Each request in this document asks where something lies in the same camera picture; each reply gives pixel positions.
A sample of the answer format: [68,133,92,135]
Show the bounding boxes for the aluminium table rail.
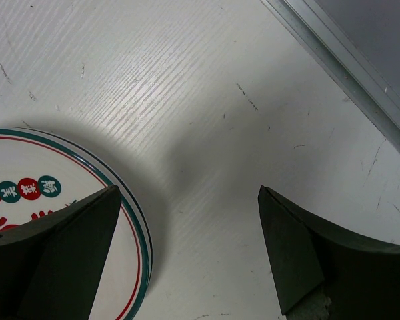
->
[264,1,400,153]

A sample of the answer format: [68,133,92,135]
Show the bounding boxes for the white plate red green dots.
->
[0,128,153,319]

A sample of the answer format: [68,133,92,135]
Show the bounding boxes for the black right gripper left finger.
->
[0,185,121,319]

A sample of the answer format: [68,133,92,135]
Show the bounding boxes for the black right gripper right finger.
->
[258,186,400,319]

